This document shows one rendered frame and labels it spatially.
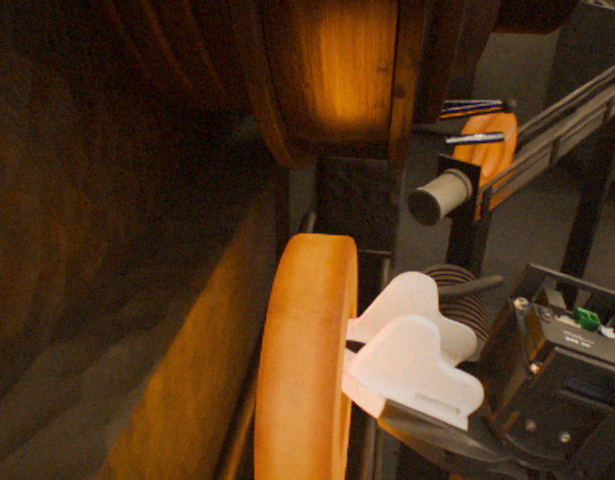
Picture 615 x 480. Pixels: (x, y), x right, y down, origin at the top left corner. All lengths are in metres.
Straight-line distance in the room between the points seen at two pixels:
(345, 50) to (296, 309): 0.11
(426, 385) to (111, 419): 0.14
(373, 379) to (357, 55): 0.15
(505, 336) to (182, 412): 0.17
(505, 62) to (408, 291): 2.86
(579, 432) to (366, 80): 0.19
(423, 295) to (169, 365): 0.13
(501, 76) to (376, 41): 2.91
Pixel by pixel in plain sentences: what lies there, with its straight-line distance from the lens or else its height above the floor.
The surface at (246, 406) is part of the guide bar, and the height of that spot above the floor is 0.76.
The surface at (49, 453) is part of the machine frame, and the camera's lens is 0.24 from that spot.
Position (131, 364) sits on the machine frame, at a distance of 0.26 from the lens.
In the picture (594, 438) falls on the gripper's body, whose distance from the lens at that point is 0.30.
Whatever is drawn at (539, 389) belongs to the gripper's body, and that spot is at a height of 0.87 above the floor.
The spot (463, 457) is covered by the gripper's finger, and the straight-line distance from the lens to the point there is 0.29.
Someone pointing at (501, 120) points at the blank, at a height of 0.77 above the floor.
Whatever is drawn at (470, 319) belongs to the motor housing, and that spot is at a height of 0.53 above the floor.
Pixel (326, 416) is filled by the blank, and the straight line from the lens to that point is 0.24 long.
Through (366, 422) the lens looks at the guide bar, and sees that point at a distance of 0.46.
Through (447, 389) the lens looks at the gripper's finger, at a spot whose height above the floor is 0.85.
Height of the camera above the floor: 1.04
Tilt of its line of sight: 29 degrees down
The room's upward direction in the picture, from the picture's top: 1 degrees clockwise
